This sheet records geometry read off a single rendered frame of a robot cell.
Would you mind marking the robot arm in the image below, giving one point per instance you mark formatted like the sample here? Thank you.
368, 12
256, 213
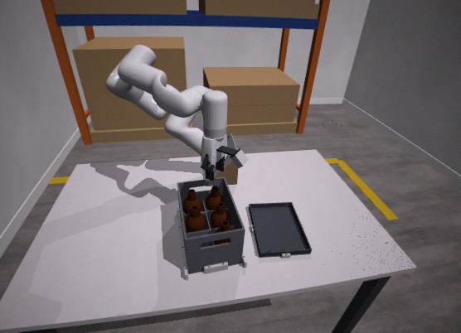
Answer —
143, 85

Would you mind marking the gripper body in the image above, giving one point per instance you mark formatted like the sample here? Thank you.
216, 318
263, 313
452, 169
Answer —
209, 146

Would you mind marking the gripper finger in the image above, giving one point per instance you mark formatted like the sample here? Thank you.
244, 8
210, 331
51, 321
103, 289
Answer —
209, 171
220, 164

